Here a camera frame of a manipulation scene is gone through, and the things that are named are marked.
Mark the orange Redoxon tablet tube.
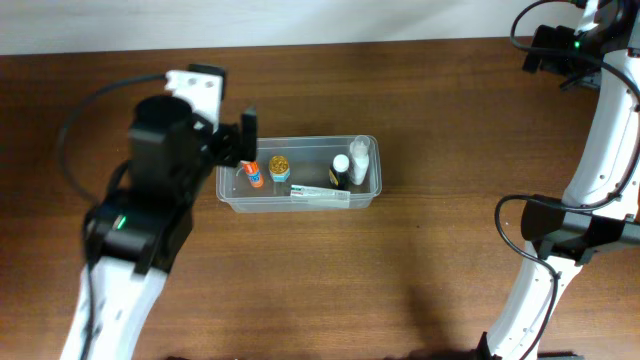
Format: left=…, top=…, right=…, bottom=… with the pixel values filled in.
left=241, top=161, right=264, bottom=188

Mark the gold lid small jar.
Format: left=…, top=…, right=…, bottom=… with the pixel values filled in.
left=269, top=155, right=291, bottom=183

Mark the white Panadol box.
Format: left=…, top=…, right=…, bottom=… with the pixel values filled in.
left=290, top=185, right=351, bottom=209

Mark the dark bottle white cap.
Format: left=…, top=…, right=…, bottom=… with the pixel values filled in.
left=329, top=154, right=350, bottom=190

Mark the white translucent squeeze bottle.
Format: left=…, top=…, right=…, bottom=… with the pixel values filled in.
left=349, top=135, right=371, bottom=186

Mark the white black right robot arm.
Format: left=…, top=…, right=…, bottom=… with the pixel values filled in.
left=476, top=0, right=639, bottom=359

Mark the clear plastic container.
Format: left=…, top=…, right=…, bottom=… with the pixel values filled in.
left=216, top=135, right=382, bottom=213

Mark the black right camera cable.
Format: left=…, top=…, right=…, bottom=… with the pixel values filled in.
left=493, top=0, right=640, bottom=360

